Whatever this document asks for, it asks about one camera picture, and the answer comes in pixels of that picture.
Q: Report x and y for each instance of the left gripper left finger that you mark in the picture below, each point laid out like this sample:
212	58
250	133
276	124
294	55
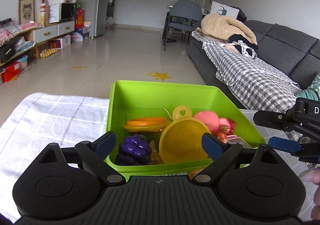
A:
93	155

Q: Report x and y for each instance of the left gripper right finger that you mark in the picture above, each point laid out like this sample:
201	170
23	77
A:
223	156

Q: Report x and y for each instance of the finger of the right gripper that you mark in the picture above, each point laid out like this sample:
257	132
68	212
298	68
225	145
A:
284	145
273	120

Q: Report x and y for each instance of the orange small figurine toy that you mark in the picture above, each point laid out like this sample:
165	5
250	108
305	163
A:
221	133

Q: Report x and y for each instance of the pink pig toy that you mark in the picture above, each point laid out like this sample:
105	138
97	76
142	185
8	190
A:
213	121

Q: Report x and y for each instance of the purple toy grapes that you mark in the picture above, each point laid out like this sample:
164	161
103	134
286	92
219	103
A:
133	151

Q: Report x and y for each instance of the yellow plastic toy bowl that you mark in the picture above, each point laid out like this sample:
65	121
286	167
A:
181	140

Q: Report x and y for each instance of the orange yellow toy slice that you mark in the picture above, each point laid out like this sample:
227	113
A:
150	124

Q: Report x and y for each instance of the amber rubber octopus toy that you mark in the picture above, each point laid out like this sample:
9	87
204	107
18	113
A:
154	157

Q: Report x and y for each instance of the person's hand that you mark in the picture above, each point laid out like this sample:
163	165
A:
312	176

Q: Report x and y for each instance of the teal patterned pillow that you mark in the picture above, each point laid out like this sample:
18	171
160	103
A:
313	91

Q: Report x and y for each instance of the grey plaid blanket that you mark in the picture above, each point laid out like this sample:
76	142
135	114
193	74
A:
248	83

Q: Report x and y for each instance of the green plastic storage bin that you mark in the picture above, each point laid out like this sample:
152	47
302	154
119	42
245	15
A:
139	99

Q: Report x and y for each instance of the dark grey sofa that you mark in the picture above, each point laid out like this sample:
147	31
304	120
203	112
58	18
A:
293	52

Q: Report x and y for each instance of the grey checked table cloth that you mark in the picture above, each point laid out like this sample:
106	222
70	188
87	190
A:
37	121

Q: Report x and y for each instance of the black white garment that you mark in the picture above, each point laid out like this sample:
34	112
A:
243	46

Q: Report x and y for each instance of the beige quilted blanket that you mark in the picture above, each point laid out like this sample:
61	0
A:
218	27

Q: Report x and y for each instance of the white wooden tv cabinet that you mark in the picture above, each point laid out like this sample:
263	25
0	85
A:
34	35

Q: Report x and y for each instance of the red gift box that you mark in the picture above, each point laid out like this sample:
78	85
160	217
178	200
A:
79	18

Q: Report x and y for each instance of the grey chair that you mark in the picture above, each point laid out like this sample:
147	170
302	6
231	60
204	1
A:
181	17

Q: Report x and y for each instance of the white microwave oven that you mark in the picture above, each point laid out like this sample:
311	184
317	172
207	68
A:
61	12

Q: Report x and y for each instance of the framed cartoon picture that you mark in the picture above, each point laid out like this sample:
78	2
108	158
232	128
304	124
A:
26	11

